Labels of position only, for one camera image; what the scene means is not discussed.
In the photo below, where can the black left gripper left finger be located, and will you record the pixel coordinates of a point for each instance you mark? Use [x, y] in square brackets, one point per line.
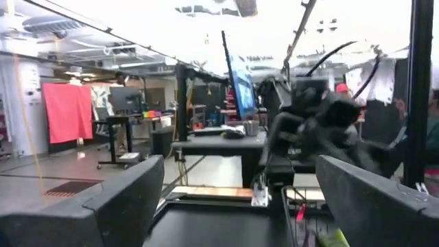
[103, 219]

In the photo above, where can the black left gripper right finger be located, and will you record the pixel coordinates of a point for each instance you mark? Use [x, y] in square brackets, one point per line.
[377, 212]

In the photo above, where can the green cucumber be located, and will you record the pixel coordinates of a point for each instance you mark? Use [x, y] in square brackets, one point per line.
[334, 239]

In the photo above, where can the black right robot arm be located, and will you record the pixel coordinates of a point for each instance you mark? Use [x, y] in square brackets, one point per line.
[363, 154]

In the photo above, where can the person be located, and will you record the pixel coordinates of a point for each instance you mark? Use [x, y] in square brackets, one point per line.
[433, 133]
[342, 88]

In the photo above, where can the black mat hazard-striped edge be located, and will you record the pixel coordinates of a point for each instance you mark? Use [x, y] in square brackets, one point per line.
[72, 188]

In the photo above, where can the grey cup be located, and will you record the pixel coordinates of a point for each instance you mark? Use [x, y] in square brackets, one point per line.
[251, 128]

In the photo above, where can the small red tag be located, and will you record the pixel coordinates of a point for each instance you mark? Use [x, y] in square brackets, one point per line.
[300, 212]

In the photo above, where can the black standing desk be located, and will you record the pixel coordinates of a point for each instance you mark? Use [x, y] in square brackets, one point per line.
[116, 137]

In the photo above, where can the monitor with blue screen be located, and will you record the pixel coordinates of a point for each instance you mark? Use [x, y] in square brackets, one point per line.
[244, 89]

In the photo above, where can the black pole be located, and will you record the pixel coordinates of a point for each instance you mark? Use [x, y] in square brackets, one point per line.
[418, 92]

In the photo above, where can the red cloth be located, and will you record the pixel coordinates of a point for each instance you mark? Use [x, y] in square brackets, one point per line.
[68, 113]

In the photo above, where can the dark computer monitor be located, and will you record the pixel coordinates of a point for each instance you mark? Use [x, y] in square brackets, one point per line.
[125, 99]

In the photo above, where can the grey metal bracket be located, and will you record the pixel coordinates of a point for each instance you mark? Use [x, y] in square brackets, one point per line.
[260, 197]

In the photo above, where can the black table frame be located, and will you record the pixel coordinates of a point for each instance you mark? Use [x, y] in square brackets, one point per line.
[212, 203]

